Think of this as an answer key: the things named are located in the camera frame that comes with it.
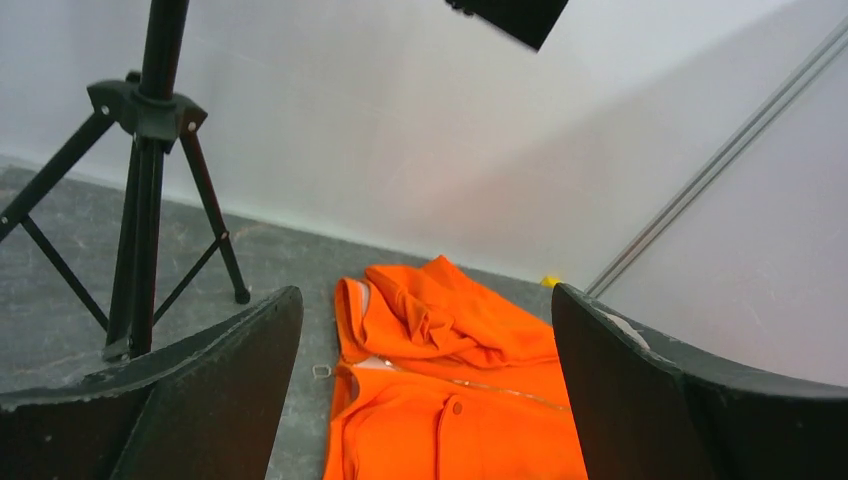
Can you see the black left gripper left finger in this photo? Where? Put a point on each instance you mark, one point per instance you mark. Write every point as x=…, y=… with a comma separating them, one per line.
x=205, y=407

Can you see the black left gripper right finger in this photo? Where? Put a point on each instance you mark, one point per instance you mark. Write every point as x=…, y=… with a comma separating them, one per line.
x=649, y=406

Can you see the orange zip jacket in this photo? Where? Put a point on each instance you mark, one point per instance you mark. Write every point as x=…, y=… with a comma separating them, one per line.
x=439, y=377

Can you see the yellow block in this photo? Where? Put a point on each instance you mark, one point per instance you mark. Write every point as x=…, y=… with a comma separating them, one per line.
x=550, y=281

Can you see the black tripod music stand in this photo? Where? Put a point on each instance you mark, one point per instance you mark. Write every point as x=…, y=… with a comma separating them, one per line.
x=322, y=115

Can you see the aluminium corner rail right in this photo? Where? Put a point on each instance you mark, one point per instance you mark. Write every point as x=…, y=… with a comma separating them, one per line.
x=732, y=149

